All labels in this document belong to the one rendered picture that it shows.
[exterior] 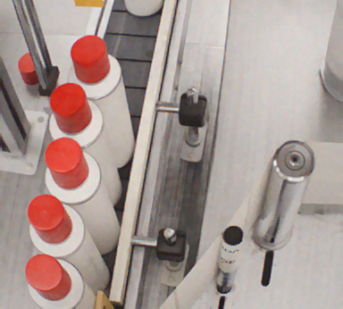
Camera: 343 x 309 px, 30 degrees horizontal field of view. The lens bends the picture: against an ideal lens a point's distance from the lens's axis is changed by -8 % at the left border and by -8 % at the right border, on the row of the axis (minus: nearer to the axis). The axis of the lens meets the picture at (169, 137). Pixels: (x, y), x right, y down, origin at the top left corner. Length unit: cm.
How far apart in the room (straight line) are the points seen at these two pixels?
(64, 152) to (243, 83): 32
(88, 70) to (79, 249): 16
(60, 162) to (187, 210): 28
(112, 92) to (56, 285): 21
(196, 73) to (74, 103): 33
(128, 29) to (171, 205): 23
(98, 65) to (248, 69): 27
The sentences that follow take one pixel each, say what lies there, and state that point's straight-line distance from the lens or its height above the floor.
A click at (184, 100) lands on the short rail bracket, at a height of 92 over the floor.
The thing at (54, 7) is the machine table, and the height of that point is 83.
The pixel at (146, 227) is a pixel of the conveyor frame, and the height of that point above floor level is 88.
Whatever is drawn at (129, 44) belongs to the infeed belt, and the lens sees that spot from 84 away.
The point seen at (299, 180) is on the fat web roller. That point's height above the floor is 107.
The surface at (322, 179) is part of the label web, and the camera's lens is 65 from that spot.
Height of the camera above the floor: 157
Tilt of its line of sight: 63 degrees down
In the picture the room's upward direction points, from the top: 6 degrees counter-clockwise
